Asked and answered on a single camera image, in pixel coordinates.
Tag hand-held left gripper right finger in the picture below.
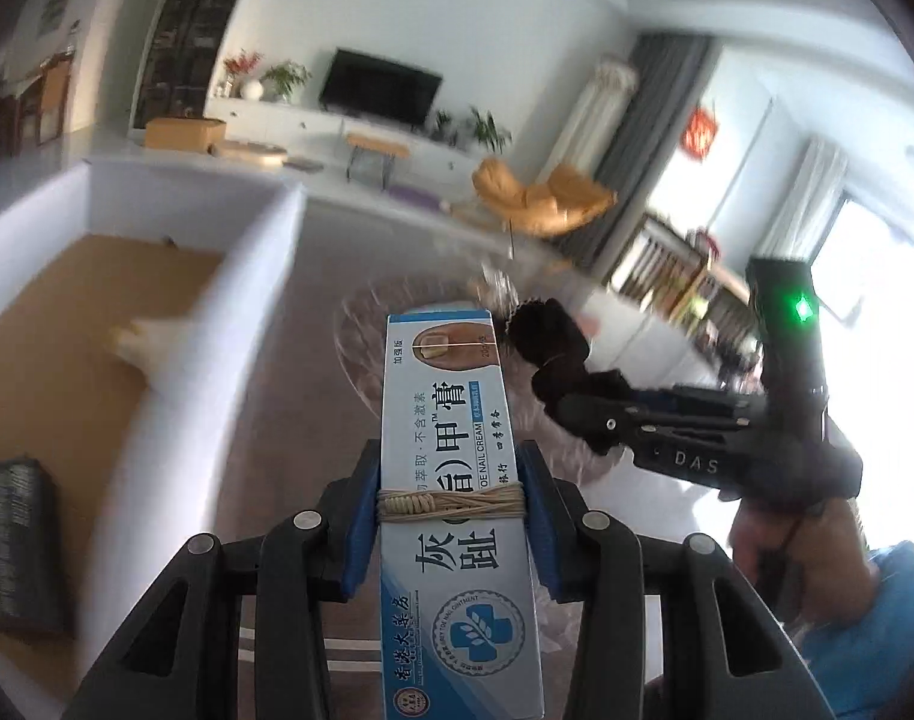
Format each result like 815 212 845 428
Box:
518 441 837 720

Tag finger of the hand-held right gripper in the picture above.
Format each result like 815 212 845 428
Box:
532 367 759 412
545 408 729 458

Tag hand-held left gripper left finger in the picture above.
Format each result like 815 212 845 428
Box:
62 439 386 720

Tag black velvet scrunchie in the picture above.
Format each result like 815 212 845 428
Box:
505 298 591 385

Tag tan rubber band bundle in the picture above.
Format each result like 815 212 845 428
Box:
376 485 529 524

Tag blue and white ointment box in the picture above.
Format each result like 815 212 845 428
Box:
380 306 546 720

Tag white storage box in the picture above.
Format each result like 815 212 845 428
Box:
0 157 309 707

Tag cream knitted hat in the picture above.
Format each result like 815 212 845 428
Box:
112 313 203 383

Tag person's right forearm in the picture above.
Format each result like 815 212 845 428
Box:
793 540 914 720

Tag person's right hand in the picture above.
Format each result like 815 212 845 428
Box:
729 498 876 632

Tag clear hair claw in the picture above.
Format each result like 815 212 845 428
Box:
468 261 521 316

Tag orange lounge chair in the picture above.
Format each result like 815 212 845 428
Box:
471 157 620 239

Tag grey curtain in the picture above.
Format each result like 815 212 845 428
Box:
553 33 714 272

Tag white standing air conditioner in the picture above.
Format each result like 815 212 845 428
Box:
538 58 639 182

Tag large leafy potted plant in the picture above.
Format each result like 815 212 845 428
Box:
466 108 513 152

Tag black box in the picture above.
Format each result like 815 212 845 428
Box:
0 456 77 640

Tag wooden bench with metal legs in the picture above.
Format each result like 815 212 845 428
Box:
344 132 411 190

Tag black television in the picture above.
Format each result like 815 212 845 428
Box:
319 48 443 125

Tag white television cabinet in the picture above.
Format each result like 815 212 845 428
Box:
205 93 504 182

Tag cardboard box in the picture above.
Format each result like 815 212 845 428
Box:
142 115 228 152

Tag green potted plant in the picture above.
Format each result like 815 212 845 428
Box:
259 59 312 103

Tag red flowers in vase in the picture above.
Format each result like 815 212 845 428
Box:
221 50 265 98

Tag dark glass display cabinet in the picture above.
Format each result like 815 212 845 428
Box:
130 0 257 133

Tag red wall hanging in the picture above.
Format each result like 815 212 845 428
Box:
681 106 721 163

